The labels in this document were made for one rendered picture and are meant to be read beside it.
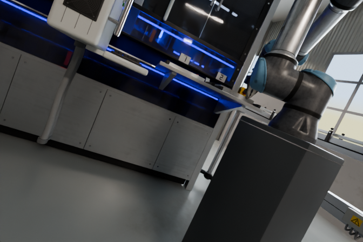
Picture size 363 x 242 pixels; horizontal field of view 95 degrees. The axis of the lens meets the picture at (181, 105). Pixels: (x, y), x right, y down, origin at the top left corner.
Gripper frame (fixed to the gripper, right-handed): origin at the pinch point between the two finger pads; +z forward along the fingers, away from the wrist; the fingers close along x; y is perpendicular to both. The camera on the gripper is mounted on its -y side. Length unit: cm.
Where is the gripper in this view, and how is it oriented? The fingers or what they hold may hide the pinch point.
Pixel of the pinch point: (248, 97)
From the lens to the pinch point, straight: 113.7
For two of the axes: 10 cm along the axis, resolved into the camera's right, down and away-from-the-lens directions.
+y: -2.1, -1.7, 9.6
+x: -8.9, -3.7, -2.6
